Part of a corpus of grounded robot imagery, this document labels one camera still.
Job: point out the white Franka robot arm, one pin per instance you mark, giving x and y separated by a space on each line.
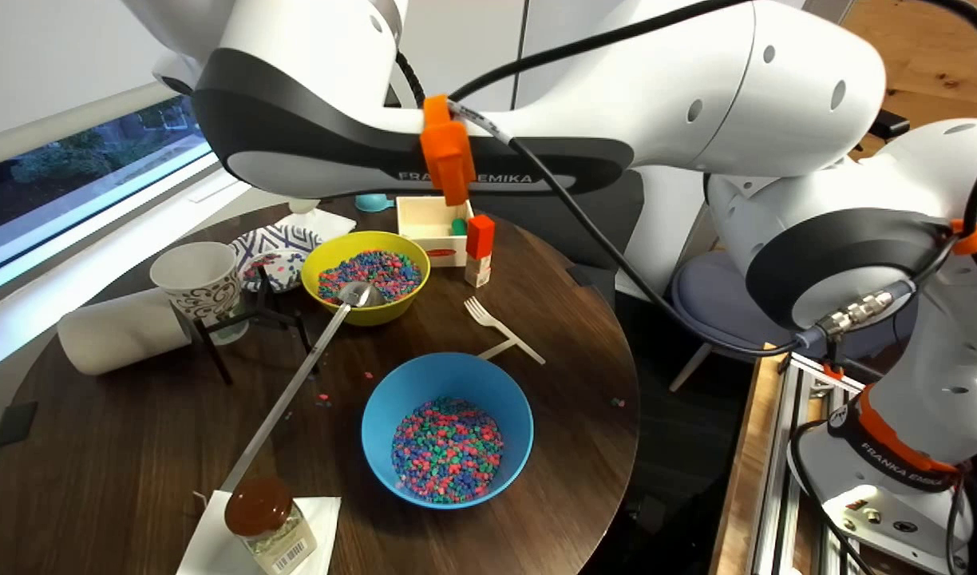
668 84

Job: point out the colourful beads in yellow bowl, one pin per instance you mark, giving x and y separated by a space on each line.
388 271

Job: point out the yellow bowl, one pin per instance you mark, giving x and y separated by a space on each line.
366 317

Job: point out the blue bowl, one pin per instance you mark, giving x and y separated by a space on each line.
388 394

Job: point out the colourful beads in blue bowl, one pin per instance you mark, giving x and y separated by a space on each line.
446 448

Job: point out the black white striped bowl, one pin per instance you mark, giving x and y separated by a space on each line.
281 255

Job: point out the orange-capped wooden bottle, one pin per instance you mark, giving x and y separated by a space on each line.
479 267

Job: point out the cream plastic fork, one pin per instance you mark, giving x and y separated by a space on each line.
510 340

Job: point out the short cream plastic utensil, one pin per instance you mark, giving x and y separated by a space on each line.
494 348

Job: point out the small green block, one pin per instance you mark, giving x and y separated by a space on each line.
459 227

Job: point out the dark grey armchair couch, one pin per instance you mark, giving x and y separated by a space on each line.
553 255

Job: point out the cream wooden box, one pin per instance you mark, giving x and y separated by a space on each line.
427 219

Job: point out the small teal round object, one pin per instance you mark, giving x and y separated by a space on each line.
374 201

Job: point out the small stray bead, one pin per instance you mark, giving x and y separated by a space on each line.
619 405
320 400
368 375

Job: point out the white paper napkin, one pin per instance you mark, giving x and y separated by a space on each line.
329 225

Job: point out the blue-grey upholstered chair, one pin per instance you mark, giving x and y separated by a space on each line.
712 309

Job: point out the small black tripod stand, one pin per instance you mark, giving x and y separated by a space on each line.
265 317

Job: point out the white paper sheet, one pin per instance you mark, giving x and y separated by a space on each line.
323 523

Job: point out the patterned paper cup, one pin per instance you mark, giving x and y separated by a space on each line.
197 305

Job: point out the wooden bench top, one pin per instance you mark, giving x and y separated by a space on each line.
747 468

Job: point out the jar with brown lid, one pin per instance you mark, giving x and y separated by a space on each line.
256 510

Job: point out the white paper towel roll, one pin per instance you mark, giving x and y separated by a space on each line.
115 336

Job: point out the small black square pad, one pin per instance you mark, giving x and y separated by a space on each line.
15 425

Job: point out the aluminium extrusion frame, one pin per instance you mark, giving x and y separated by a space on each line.
780 481

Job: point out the window with white frame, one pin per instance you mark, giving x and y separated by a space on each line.
61 179

